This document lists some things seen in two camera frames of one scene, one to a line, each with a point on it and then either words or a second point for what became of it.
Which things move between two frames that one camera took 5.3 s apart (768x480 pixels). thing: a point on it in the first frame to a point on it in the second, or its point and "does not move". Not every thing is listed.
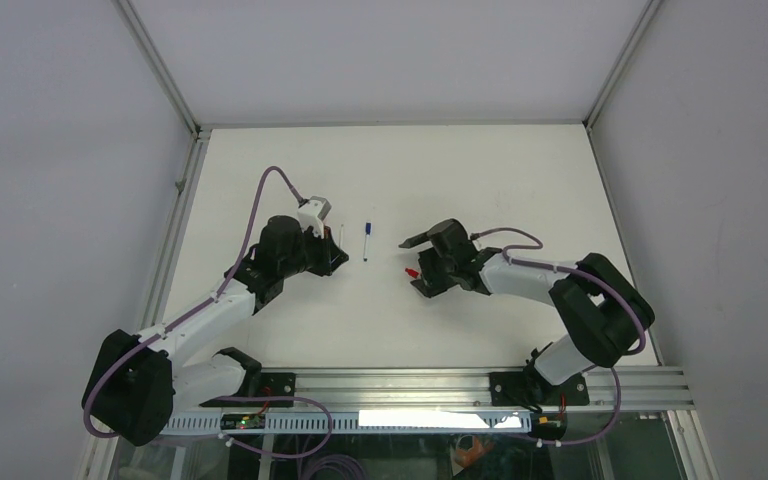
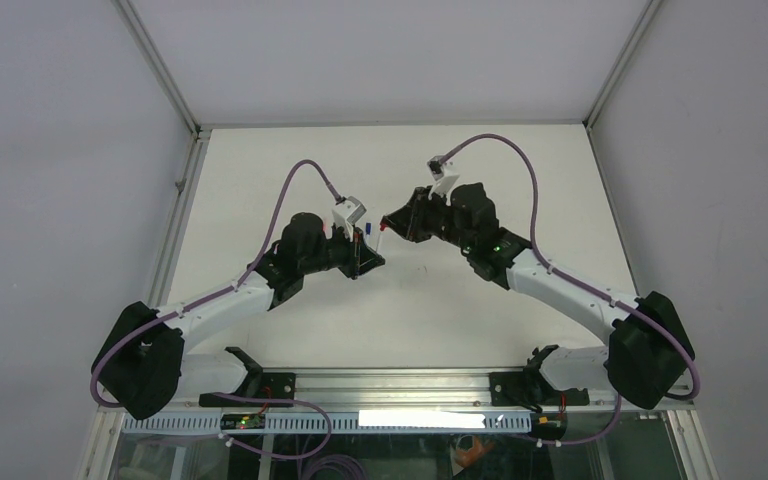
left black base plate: (272, 384) does not move
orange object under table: (465, 458) does not move
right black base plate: (527, 390) does not move
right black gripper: (429, 275) to (408, 221)
